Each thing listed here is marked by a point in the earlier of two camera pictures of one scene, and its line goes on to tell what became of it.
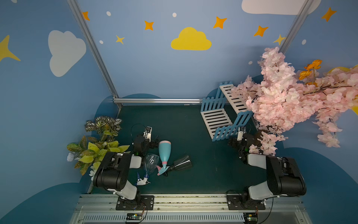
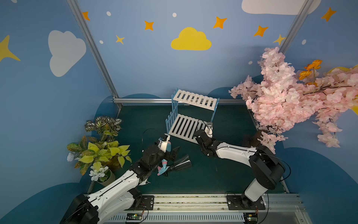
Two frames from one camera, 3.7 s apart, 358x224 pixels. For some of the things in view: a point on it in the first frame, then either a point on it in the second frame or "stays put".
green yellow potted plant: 89,152 stays put
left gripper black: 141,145 to 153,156
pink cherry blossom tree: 280,100 stays put
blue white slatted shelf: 224,114 to 183,127
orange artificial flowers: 316,64 stays put
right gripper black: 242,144 to 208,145
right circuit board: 251,218 stays put
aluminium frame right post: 296,26 stays put
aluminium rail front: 102,209 stays put
